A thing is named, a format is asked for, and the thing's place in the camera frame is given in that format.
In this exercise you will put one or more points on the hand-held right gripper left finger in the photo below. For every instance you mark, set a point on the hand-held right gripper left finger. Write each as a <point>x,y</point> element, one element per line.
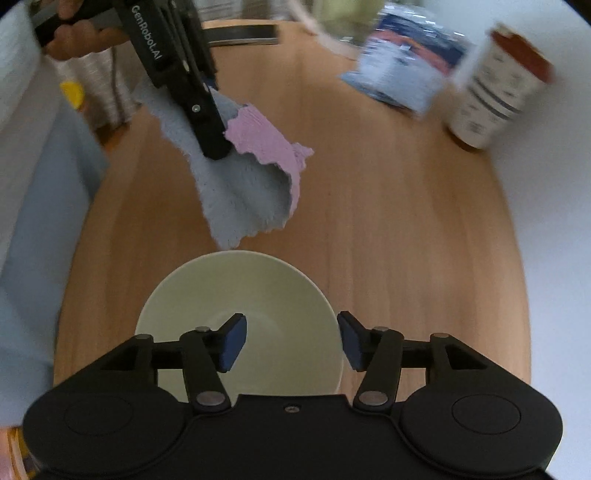
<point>233,342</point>

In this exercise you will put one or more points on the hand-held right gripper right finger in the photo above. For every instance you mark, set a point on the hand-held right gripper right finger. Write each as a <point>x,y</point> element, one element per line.
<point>351,342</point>

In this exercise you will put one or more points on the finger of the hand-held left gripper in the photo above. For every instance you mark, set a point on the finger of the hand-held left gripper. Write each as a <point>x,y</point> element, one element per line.
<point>205,124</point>
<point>196,37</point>

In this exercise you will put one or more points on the pale green bowl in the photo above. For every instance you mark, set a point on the pale green bowl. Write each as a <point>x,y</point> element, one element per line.
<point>277,295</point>

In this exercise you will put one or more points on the blue and pink cloth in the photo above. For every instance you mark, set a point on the blue and pink cloth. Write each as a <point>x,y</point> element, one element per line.
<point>251,184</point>

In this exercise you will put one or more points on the person's left hand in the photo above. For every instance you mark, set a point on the person's left hand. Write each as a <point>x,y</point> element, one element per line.
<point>76,41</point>

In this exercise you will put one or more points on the black flat device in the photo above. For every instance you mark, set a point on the black flat device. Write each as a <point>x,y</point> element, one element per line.
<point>242,34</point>

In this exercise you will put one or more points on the white ribbed fabric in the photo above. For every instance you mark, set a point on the white ribbed fabric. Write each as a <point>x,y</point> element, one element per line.
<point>99,92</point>

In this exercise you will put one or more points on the pale green container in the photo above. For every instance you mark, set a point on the pale green container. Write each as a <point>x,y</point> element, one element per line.
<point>344,21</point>

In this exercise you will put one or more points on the light blue fabric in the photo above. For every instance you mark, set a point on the light blue fabric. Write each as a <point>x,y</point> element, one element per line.
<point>41,207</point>

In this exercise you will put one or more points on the blue and white packet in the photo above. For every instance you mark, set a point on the blue and white packet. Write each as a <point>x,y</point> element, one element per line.
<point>406,60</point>

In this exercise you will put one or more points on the white paper cup orange lid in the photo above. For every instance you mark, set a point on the white paper cup orange lid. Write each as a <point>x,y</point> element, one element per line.
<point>496,87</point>

